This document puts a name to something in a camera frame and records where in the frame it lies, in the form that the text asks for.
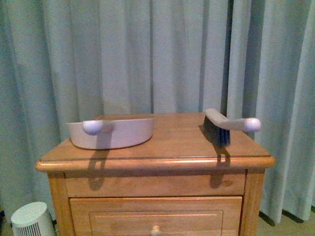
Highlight beige hand brush black bristles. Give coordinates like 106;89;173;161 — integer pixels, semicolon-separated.
203;109;261;147

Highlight beige plastic dustpan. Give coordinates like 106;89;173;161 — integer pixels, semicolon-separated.
67;118;154;150

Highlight wooden nightstand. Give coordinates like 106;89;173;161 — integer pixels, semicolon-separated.
35;113;275;236

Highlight nightstand drawer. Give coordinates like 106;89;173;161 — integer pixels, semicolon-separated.
70;197;242;236

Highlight light grey curtain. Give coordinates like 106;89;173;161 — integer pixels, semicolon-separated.
0;0;315;223

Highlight round wooden drawer knob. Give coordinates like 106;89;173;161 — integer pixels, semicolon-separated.
150;225;161;236

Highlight white cylindrical air purifier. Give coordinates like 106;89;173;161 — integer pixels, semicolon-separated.
11;202;57;236

